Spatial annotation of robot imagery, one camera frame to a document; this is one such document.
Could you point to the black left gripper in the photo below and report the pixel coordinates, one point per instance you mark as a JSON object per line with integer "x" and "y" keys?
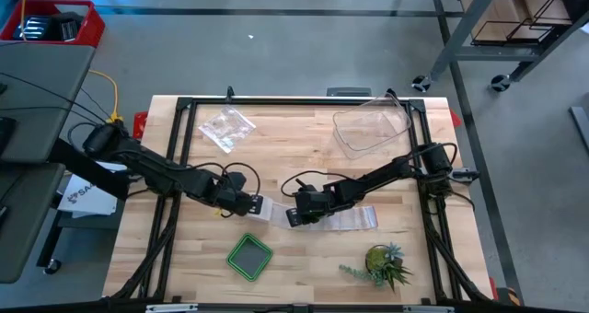
{"x": 237, "y": 202}

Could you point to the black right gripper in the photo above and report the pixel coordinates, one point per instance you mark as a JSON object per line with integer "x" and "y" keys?
{"x": 315, "y": 205}

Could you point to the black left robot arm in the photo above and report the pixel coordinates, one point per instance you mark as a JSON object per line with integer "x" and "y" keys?
{"x": 156, "y": 170}

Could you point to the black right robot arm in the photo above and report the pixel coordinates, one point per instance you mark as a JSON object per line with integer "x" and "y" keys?
{"x": 382, "y": 175}

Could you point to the green black square tray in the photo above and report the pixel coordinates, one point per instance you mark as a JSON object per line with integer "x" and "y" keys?
{"x": 249, "y": 258}

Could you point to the clear plastic bag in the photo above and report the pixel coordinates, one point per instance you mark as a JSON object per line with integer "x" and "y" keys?
{"x": 227, "y": 129}

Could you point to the artificial succulent plant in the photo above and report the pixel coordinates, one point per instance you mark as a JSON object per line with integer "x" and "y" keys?
{"x": 379, "y": 260}

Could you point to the clear plastic bin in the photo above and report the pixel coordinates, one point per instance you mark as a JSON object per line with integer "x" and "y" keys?
{"x": 368, "y": 129}

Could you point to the black clip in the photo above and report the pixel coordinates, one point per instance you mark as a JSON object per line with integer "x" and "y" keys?
{"x": 229, "y": 94}

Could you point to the grey box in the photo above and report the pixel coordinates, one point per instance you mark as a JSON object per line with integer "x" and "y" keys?
{"x": 348, "y": 92}

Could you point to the red table clamp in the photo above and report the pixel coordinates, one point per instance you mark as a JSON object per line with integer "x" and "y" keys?
{"x": 139, "y": 124}
{"x": 455, "y": 119}

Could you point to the white printed paper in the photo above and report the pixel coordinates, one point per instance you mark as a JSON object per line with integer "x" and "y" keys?
{"x": 92, "y": 202}

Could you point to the grey desk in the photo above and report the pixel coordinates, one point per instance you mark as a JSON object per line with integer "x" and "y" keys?
{"x": 27, "y": 248}
{"x": 41, "y": 96}

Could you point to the red plastic crate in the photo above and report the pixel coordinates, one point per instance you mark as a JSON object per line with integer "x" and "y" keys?
{"x": 94, "y": 27}

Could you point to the grey metal cart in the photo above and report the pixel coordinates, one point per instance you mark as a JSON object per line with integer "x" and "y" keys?
{"x": 497, "y": 53}

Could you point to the black striped device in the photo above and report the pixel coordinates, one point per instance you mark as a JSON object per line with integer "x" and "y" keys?
{"x": 34, "y": 27}

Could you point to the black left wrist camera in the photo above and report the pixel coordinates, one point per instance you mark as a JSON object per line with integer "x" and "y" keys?
{"x": 237, "y": 180}

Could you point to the black metal table frame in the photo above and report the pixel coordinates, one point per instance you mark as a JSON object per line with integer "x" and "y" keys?
{"x": 299, "y": 101}

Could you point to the silver bracket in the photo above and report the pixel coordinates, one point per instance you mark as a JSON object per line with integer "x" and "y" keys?
{"x": 428, "y": 309}
{"x": 172, "y": 308}

